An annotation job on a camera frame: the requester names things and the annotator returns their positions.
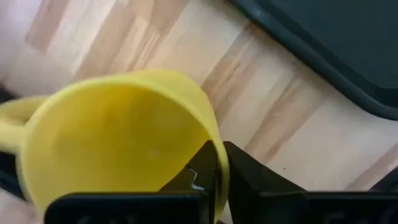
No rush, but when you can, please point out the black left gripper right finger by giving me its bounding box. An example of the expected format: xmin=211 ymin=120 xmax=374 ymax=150
xmin=223 ymin=141 xmax=398 ymax=224

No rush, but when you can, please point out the black plastic tray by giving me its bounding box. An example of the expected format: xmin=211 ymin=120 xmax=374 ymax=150
xmin=228 ymin=0 xmax=398 ymax=121

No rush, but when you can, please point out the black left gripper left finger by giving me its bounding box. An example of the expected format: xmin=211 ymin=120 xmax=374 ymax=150
xmin=43 ymin=139 xmax=218 ymax=224

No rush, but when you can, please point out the yellow plastic mug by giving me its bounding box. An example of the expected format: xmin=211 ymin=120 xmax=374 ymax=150
xmin=0 ymin=68 xmax=231 ymax=223

